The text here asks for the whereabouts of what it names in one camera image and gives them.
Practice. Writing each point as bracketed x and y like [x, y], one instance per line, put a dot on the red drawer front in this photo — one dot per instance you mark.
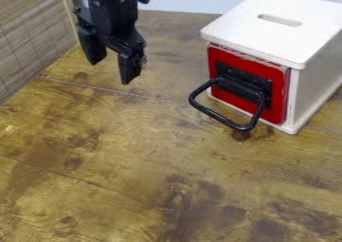
[256, 73]

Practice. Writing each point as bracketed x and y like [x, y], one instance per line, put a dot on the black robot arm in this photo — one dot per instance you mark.
[106, 25]

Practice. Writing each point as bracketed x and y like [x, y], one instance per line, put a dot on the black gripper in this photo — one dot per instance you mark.
[106, 26]

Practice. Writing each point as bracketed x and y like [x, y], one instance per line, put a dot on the white wooden box cabinet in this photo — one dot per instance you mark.
[296, 33]

